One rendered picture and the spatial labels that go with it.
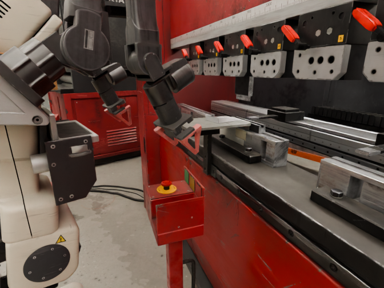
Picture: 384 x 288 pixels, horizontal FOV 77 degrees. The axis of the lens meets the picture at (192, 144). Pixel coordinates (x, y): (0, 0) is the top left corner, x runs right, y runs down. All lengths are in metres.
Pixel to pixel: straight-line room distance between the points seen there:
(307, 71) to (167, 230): 0.62
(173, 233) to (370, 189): 0.55
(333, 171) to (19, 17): 0.79
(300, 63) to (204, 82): 1.21
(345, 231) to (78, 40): 0.63
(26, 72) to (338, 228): 0.66
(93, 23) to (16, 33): 0.19
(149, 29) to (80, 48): 0.15
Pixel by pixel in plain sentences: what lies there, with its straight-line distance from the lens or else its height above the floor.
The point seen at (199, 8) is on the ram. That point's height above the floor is 1.49.
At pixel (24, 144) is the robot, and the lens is 0.67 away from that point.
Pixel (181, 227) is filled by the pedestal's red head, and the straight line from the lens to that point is 0.82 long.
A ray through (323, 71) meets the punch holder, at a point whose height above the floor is 1.19.
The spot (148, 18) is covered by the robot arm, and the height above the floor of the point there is 1.30.
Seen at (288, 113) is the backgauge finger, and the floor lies 1.02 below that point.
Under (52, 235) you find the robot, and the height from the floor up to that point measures 0.80.
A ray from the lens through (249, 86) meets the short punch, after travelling 0.99.
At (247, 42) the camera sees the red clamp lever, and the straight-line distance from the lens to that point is 0.89.
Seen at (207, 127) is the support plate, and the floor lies 1.00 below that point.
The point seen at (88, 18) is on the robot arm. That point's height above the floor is 1.28.
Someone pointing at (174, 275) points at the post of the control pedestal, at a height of 0.45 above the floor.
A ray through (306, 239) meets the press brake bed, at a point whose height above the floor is 0.82.
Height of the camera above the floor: 1.20
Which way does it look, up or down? 17 degrees down
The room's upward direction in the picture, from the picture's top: straight up
